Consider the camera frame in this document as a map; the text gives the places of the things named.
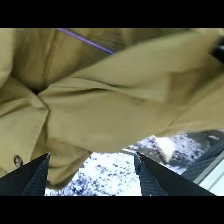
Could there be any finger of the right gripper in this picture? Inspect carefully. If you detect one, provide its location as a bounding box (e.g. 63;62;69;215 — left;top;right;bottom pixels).
211;37;224;64

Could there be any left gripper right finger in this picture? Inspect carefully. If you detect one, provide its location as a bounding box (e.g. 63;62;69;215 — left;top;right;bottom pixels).
133;152;214;197

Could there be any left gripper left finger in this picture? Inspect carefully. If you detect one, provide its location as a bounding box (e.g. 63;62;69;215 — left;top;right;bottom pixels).
0;152;51;197

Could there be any olive long-sleeved shirt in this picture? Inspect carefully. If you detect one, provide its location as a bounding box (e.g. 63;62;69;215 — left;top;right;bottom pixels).
0;27;224;190

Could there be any purple clothes hanger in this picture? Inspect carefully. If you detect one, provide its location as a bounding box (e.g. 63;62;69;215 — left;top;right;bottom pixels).
55;27;115;55

